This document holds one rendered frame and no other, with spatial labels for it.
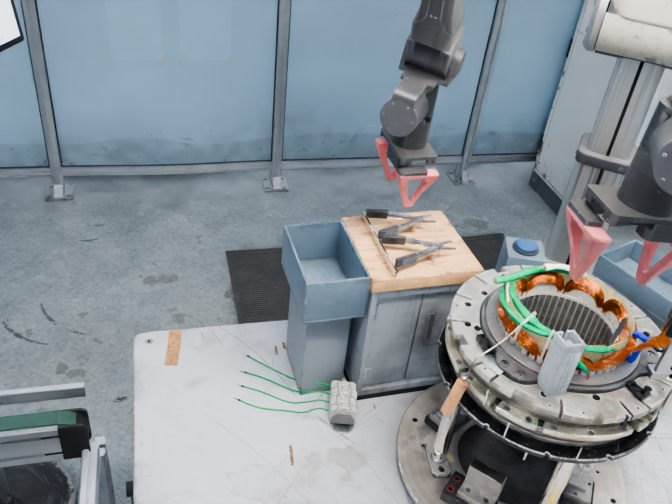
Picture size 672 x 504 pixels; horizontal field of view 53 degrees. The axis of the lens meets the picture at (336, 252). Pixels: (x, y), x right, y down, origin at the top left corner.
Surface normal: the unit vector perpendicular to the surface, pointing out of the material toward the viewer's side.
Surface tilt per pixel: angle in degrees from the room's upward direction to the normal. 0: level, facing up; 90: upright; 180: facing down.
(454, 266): 0
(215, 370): 0
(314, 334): 90
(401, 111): 91
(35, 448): 90
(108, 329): 0
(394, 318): 90
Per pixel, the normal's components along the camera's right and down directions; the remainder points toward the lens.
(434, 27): -0.45, 0.79
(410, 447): 0.10, -0.80
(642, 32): -0.41, 0.60
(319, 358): 0.27, 0.58
